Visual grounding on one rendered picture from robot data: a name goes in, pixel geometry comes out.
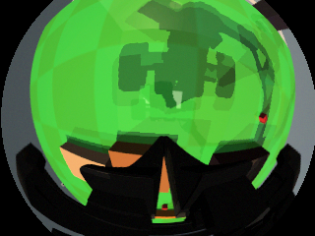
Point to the orange square block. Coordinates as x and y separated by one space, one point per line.
77 156
126 153

